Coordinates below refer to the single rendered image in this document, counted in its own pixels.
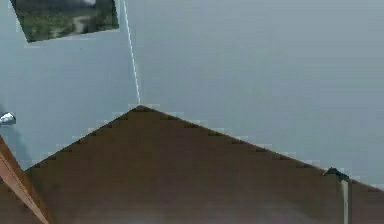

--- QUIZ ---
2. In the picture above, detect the framed green landscape picture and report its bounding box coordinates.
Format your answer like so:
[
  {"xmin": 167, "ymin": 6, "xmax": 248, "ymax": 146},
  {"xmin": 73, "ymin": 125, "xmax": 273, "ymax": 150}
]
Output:
[{"xmin": 9, "ymin": 0, "xmax": 120, "ymax": 44}]

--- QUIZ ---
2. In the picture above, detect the silver lamp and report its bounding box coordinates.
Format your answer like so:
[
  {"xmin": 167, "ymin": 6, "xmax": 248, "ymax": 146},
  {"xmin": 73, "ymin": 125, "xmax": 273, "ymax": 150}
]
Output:
[{"xmin": 0, "ymin": 112, "xmax": 17, "ymax": 128}]

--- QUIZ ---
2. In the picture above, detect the pale post with black cap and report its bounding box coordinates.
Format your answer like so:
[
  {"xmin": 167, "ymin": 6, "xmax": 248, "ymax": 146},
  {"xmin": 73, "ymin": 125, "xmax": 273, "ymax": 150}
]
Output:
[{"xmin": 323, "ymin": 167, "xmax": 353, "ymax": 224}]

